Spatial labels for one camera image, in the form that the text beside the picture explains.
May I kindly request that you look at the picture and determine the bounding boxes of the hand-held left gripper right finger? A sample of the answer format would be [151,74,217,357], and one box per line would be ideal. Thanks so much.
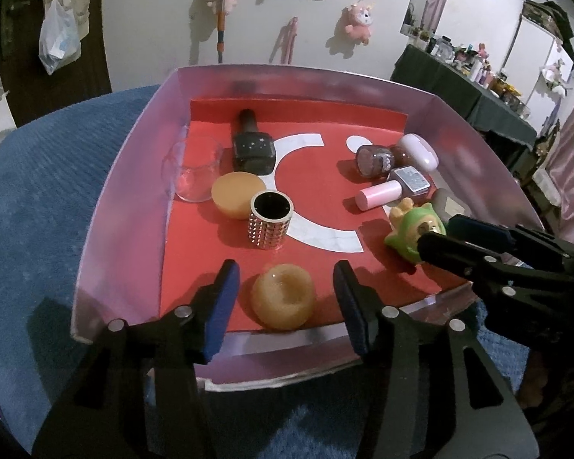
[334,260,540,459]

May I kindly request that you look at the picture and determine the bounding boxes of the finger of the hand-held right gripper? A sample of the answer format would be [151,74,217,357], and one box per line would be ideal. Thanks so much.
[416,231,528,298]
[447,213,574,269]

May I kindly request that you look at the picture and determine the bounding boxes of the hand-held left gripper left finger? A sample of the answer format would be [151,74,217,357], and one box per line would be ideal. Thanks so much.
[31,259,241,459]

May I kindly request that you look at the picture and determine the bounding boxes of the green and yellow toy figure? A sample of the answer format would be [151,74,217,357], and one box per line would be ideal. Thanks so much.
[384,199,448,265]

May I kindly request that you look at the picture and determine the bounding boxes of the yellow half-sphere dome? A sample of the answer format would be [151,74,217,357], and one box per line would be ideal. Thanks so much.
[249,264,315,330]
[211,172,267,221]

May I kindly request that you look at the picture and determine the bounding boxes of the pink-capped nail polish bottle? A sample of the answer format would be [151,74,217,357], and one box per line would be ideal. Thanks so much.
[356,166,434,211]

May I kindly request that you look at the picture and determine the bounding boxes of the studded silver cap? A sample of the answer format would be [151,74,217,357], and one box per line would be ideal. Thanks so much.
[246,190,295,251]

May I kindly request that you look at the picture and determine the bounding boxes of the white earbud case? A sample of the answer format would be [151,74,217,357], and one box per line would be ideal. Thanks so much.
[399,134,438,170]

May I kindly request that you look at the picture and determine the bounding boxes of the pink cardboard box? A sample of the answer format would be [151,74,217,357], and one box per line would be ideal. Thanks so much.
[71,63,543,393]

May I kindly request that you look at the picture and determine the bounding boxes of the glitter nail polish bottle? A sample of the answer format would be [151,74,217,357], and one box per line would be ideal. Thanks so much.
[355,144,395,181]

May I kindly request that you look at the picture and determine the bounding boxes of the clear plastic cup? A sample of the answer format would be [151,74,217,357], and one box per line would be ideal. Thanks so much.
[161,127,223,202]

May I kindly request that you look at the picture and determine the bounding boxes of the dark star-print nail polish bottle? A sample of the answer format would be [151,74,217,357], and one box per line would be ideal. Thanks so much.
[232,109,276,175]

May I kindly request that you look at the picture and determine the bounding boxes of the red paper sheet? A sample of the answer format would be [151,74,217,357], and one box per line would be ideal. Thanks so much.
[160,98,443,333]

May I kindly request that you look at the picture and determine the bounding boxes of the pink curtain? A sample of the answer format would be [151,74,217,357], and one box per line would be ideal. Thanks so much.
[531,96,574,230]

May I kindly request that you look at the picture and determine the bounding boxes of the dark green covered table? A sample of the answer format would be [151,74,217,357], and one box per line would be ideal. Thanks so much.
[391,44,539,154]

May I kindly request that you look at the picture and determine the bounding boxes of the cluster of cosmetics bottles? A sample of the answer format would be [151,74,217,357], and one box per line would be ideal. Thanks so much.
[406,26,532,118]

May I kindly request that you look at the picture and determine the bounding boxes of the pink plush toy with horn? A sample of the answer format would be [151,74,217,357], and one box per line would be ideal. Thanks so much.
[341,2,376,44]

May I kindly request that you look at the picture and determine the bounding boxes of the dark wooden door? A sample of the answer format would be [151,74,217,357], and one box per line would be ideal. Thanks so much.
[0,0,113,127]

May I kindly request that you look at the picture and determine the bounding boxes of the orange-tipped mop stick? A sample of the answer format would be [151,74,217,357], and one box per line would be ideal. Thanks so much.
[215,0,229,64]

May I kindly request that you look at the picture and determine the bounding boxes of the hanging plastic bag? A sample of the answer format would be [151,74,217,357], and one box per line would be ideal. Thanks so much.
[39,0,82,76]

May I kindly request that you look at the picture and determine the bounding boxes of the wall mirror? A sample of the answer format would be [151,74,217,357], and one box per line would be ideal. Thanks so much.
[400,0,457,41]

